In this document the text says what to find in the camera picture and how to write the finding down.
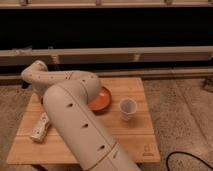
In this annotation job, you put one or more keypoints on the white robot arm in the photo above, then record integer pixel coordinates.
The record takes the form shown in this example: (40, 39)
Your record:
(66, 95)

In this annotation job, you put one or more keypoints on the orange bowl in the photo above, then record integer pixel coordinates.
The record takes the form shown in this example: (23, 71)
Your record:
(102, 101)

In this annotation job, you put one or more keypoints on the clear plastic cup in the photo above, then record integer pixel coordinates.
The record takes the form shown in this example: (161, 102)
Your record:
(128, 108)

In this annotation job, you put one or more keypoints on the long wooden beam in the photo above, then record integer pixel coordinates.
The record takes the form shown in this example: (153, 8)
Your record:
(105, 55)

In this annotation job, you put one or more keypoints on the wooden table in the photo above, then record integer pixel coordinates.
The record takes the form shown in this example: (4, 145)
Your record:
(136, 136)

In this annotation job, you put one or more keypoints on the white tube bottle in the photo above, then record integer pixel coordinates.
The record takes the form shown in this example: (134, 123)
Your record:
(39, 131)

